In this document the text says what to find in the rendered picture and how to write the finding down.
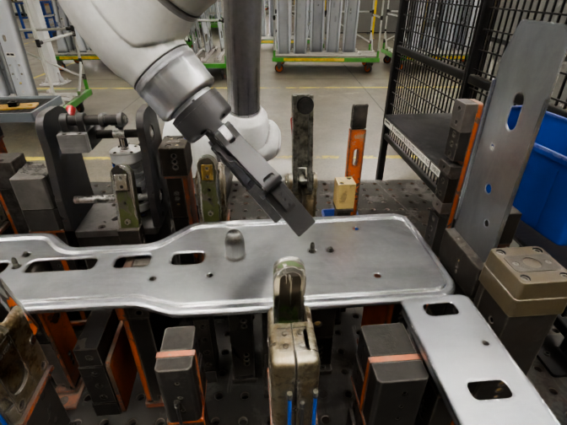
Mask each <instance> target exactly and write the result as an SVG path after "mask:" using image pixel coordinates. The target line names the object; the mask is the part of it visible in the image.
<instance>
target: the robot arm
mask: <svg viewBox="0 0 567 425"><path fill-rule="evenodd" d="M57 1H58V2H59V4H60V5H61V7H62V10H63V11H64V13H65V14H66V15H67V17H68V19H69V20H70V22H71V23H72V25H73V26H74V28H75V29H76V30H77V32H78V33H79V34H80V36H81V37H82V38H83V39H84V41H85V42H86V44H87V45H88V46H89V47H90V49H91V50H92V51H93V52H94V53H95V55H96V56H97V57H98V58H99V59H100V60H101V61H102V62H103V63H104V64H105V65H106V66H107V67H108V68H109V69H110V70H111V71H112V72H113V73H114V74H115V75H117V76H118V77H120V78H122V79H124V80H125V81H126V82H127V83H129V84H130V85H131V86H132V87H133V88H134V89H135V90H136V91H137V92H138V94H139V96H140V97H141V98H143V99H144V100H145V101H146V102H147V104H148V105H149V106H150V107H151V108H152V109H153V110H154V112H155V113H156V114H157V115H158V116H159V118H160V119H161V120H162V121H165V125H164V130H163V136H162V140H163V138H164V137H165V136H183V137H184V138H185V139H186V140H187V141H188V142H189V143H190V144H191V150H192V178H193V185H194V191H195V194H197V192H196V186H195V176H196V173H197V161H198V160H199V158H200V157H201V156H203V155H204V154H210V155H212V156H214V157H215V158H216V159H217V161H218V162H221V163H223V164H224V165H226V166H227V167H228V168H229V169H230V171H231V172H232V173H233V174H234V176H235V177H236V178H237V180H238V181H239V182H240V184H241V185H242V186H244V187H245V188H246V189H247V190H248V193H249V194H250V195H251V196H252V197H253V199H254V200H255V201H256V202H257V203H258V205H259V206H260V207H261V208H262V209H263V210H264V212H265V213H266V214H267V215H268V216H269V217H270V218H271V219H272V220H273V221H274V222H275V223H277V222H278V221H279V220H280V219H281V218H282V219H283V220H284V221H285V223H286V224H287V225H288V226H290V228H291V229H292V230H293V231H294V232H295V234H296V235H297V236H299V237H300V236H301V235H302V234H303V233H304V232H305V231H306V230H307V229H308V228H309V227H311V226H312V225H313V224H314V223H315V222H316V220H315V219H314V218H313V217H312V216H311V215H310V214H309V213H308V212H307V210H306V209H305V208H304V207H303V205H302V204H301V203H300V202H299V200H298V199H297V198H296V197H295V195H294V194H293V193H292V192H291V190H290V189H289V188H288V187H287V186H286V185H285V184H284V183H283V181H282V179H283V178H282V176H281V174H279V173H278V172H277V171H276V170H275V169H274V168H273V167H272V166H271V165H270V164H269V163H268V161H269V160H271V159H274V158H275V157H276V156H277V155H278V153H279V151H280V147H281V132H280V130H279V128H278V125H277V124H276V123H275V122H274V121H272V120H268V118H267V112H266V111H265V110H264V109H263V108H262V107H261V106H260V66H261V42H262V0H223V9H224V41H225V57H226V74H227V90H228V102H227V101H226V100H225V99H224V97H223V96H222V95H221V93H220V92H219V91H218V90H217V89H216V88H212V89H211V87H212V86H213V84H214V76H212V75H211V74H210V72H209V71H208V70H207V69H206V67H205V66H203V64H202V62H201V61H200V60H199V59H198V57H197V56H196V55H195V53H194V51H193V50H192V48H190V47H189V46H188V44H187V43H186V42H185V41H184V39H185V38H186V37H187V35H188V33H189V31H190V29H191V27H192V26H193V25H194V23H195V22H196V21H197V19H198V18H199V17H200V16H201V15H202V14H203V13H204V12H205V11H206V10H207V9H208V8H209V7H210V6H211V5H213V4H214V3H216V2H217V1H218V0H57Z"/></svg>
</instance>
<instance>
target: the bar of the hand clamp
mask: <svg viewBox="0 0 567 425"><path fill-rule="evenodd" d="M313 120H314V95H313V94H292V175H293V191H297V190H298V168H307V177H308V182H307V189H308V191H312V174H313Z"/></svg>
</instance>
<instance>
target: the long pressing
mask: <svg viewBox="0 0 567 425"><path fill-rule="evenodd" d="M313 218H314V219H315V220H316V222H315V223H314V224H313V225H312V226H311V227H309V228H308V229H307V230H306V231H305V232H304V233H303V234H302V235H301V236H300V237H299V236H297V235H296V234H295V232H294V231H293V230H292V229H291V228H290V226H288V225H287V224H286V223H285V221H284V220H283V219H282V218H281V219H280V220H279V221H278V222H277V223H275V222H274V221H273V220H272V219H254V220H235V221H218V222H201V223H193V224H190V225H188V226H186V227H185V228H183V229H180V230H178V231H177V232H175V233H173V234H171V235H169V236H167V237H165V238H163V239H161V240H158V241H155V242H153V243H148V244H139V245H106V246H89V247H72V246H69V245H66V244H65V243H64V242H63V241H62V240H61V239H59V238H58V237H57V236H56V235H54V234H48V233H33V234H0V264H5V263H6V264H8V266H7V267H6V268H5V269H4V271H2V272H0V278H1V279H2V280H3V281H4V282H5V283H6V284H7V286H8V287H9V288H10V290H11V291H12V292H13V294H14V295H15V296H16V298H17V299H18V300H19V302H20V303H21V304H22V305H23V306H24V308H25V309H26V310H27V311H28V312H29V313H30V315H32V314H45V313H59V312H73V311H86V310H100V309H128V308H131V309H142V310H146V311H148V312H152V313H155V314H158V315H163V316H167V317H171V318H179V319H182V318H196V317H209V316H222V315H248V314H261V313H267V312H268V310H269V309H270V308H272V307H273V264H274V263H275V262H276V261H277V260H278V259H280V258H283V257H285V256H295V257H298V258H300V259H301V260H302V261H303V262H304V264H305V275H306V287H305V304H304V305H306V306H308V307H309V309H310V310H314V309H340V308H353V307H366V306H379V305H393V304H401V302H402V300H403V299H405V298H416V297H429V296H442V295H453V294H454V292H455V289H456V285H455V283H454V281H453V279H452V278H451V276H450V274H449V273H448V271H447V270H446V269H445V268H444V266H443V265H442V264H441V262H440V260H439V259H438V257H437V256H436V255H435V253H434V252H433V251H432V250H431V248H430V247H429V245H428V243H427V242H426V241H425V239H424V237H423V236H422V235H421V233H420V232H419V231H418V230H417V228H416V227H415V226H414V224H413V223H412V222H411V221H410V220H409V219H408V218H406V217H405V216H403V215H401V214H395V213H382V214H364V215H346V216H327V217H313ZM354 228H358V230H355V229H354ZM231 229H238V230H239V231H241V233H242V234H243V237H244V240H245V251H246V256H245V258H244V259H242V260H240V261H229V260H228V259H227V258H226V257H225V256H226V254H225V246H224V239H225V235H226V234H227V232H228V231H229V230H231ZM311 242H314V243H315V251H316V252H315V253H310V252H309V250H310V247H311ZM329 246H331V247H332V249H333V252H328V251H327V249H328V247H329ZM24 251H28V253H30V255H29V256H26V257H23V252H24ZM183 254H203V255H204V257H203V261H202V262H201V263H197V264H182V265H173V264H172V263H171V262H172V259H173V257H174V256H176V255H183ZM134 256H150V257H151V260H150V263H149V264H148V265H147V266H136V267H120V268H115V267H114V265H115V263H116V261H117V260H118V259H119V258H122V257H134ZM12 257H15V258H16V259H17V261H18V263H19V264H20V265H21V267H20V268H17V269H13V267H14V266H13V264H12V262H11V258H12ZM86 259H96V260H97V262H96V264H95V265H94V267H92V268H90V269H87V270H73V271H57V272H25V271H26V270H27V268H28V267H29V266H30V265H31V264H32V263H34V262H38V261H69V260H86ZM208 274H213V276H212V277H207V275H208ZM375 274H379V275H381V277H375V276H374V275H375ZM151 277H156V279H155V280H153V281H151V280H149V279H150V278H151Z"/></svg>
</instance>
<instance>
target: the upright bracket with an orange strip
mask: <svg viewBox="0 0 567 425"><path fill-rule="evenodd" d="M368 108H369V105H368V104H365V105H363V104H357V105H353V106H352V111H351V121H350V128H349V130H348V148H347V158H346V167H345V176H344V177H351V176H352V177H353V179H354V182H355V183H356V190H355V198H354V211H353V212H351V215H357V207H358V200H359V187H360V179H361V172H362V164H363V157H364V150H365V136H366V129H365V128H366V122H367V115H368ZM355 149H357V152H356V160H355V162H354V163H353V161H354V150H355Z"/></svg>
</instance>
